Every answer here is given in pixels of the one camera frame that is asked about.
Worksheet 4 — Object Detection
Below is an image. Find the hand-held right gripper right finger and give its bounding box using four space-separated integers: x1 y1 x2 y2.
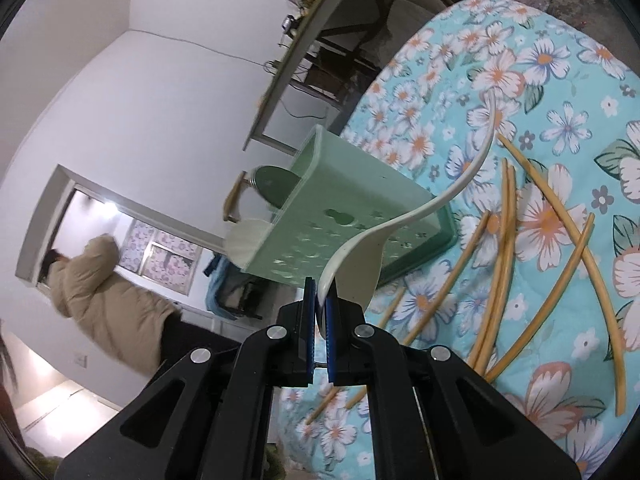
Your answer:
325 297 583 480

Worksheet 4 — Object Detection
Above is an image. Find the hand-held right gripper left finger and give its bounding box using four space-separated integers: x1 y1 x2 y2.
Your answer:
55 277 317 480

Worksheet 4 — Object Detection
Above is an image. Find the cream soup spoon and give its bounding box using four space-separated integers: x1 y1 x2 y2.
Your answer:
316 89 501 343

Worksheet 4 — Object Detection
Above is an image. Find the green plastic utensil holder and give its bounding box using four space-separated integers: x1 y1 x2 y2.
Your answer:
239 124 458 291

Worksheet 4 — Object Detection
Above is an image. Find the pile of wooden chopsticks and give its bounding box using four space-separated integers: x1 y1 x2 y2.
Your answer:
305 132 628 423

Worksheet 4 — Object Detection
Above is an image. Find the floral patterned window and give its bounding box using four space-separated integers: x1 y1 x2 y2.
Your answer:
120 220 203 296

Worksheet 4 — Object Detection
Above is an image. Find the grey metal table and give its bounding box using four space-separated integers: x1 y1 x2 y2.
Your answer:
242 0 481 153

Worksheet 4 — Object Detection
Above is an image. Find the blue floral blanket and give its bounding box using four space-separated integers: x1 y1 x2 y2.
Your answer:
277 0 640 480

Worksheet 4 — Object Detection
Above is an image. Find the black wall cable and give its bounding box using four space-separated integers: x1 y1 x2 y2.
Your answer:
130 29 273 71

